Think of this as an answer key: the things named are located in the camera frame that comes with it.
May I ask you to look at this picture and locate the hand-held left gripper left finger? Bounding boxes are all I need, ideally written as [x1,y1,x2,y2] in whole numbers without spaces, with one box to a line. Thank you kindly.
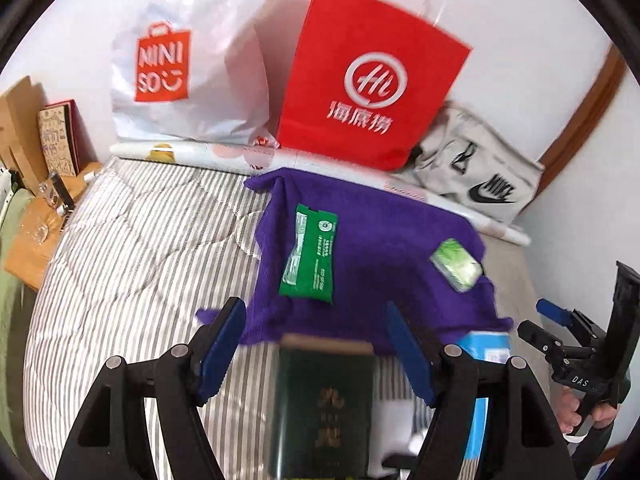
[54,296,248,480]

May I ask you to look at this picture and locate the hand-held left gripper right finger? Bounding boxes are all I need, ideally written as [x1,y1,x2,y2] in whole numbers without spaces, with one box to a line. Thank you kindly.
[384,301,576,480]

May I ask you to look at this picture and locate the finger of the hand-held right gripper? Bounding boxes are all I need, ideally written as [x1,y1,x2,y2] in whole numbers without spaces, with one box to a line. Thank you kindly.
[536,298,608,348]
[517,320,576,376]

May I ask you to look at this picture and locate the dark green box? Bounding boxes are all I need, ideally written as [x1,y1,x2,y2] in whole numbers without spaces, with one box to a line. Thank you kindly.
[270,332,377,480]

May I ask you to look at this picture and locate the green tissue packet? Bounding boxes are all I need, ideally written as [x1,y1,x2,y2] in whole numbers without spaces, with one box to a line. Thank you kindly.
[278,203,340,305]

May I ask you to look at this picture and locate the person's right hand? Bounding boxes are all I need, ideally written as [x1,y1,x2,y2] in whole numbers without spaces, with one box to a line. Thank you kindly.
[559,390,621,436]

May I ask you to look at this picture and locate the blue and white box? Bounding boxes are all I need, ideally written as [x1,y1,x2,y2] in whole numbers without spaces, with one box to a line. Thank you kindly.
[370,330,512,480]

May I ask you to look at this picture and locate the small light green packet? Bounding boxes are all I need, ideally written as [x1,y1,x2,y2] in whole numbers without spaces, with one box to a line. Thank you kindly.
[430,238,485,292]

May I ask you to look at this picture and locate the purple towel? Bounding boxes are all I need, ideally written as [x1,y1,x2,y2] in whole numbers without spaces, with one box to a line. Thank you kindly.
[195,167,515,356]

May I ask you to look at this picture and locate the beige canvas bag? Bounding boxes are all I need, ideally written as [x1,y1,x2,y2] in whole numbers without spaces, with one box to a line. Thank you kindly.
[400,102,546,226]

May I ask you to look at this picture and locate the white patterned paper roll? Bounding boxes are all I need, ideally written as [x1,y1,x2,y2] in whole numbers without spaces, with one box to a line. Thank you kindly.
[109,142,531,247]

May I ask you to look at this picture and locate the green cloth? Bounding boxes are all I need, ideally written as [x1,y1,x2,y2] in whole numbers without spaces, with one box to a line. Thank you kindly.
[0,175,37,411]

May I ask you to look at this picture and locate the clear plastic clip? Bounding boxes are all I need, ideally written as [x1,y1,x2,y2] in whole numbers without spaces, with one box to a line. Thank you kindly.
[37,171,76,217]

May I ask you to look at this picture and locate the patterned book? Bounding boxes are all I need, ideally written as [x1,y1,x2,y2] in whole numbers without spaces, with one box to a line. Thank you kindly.
[37,100,82,178]

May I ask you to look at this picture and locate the white plastic shopping bag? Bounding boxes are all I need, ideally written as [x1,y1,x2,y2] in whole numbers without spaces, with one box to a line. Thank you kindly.
[110,0,281,143]

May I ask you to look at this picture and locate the wooden headboard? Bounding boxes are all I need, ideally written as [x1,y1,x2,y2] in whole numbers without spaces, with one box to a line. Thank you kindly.
[0,76,48,192]

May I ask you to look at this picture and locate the red paper shopping bag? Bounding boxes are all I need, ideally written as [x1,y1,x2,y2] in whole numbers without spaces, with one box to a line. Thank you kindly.
[275,0,473,171]

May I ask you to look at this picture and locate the wooden door frame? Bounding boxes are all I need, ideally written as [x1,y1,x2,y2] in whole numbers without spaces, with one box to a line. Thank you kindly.
[537,42,627,197]

